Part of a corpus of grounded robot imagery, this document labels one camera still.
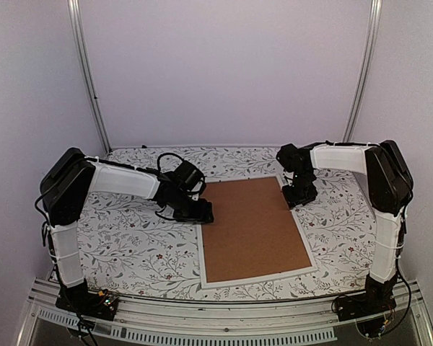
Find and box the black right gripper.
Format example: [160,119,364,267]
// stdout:
[281,171,318,209]

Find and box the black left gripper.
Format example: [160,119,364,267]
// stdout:
[167,190,215,224]

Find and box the brown cardboard backing board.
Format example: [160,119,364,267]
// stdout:
[200,176,313,284]

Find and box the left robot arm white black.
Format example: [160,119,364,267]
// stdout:
[35,148,214,313]

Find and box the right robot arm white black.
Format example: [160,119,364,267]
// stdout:
[276,140,414,321]

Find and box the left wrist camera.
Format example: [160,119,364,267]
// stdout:
[172,160,205,192]

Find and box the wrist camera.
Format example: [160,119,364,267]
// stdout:
[172,160,205,192]
[276,143,304,172]

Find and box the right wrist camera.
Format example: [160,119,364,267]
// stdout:
[276,143,304,172]

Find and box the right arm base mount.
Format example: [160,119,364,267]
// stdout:
[331,281,412,340]

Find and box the aluminium front rail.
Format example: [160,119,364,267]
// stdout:
[28,280,433,346]

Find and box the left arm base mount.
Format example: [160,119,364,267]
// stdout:
[56,267,118,321]

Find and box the right aluminium corner post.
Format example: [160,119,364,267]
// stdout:
[342,0,382,142]

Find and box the aluminium corner post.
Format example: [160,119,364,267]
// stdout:
[67,0,112,154]
[342,0,382,142]

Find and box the left aluminium corner post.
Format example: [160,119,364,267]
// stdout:
[67,0,112,154]

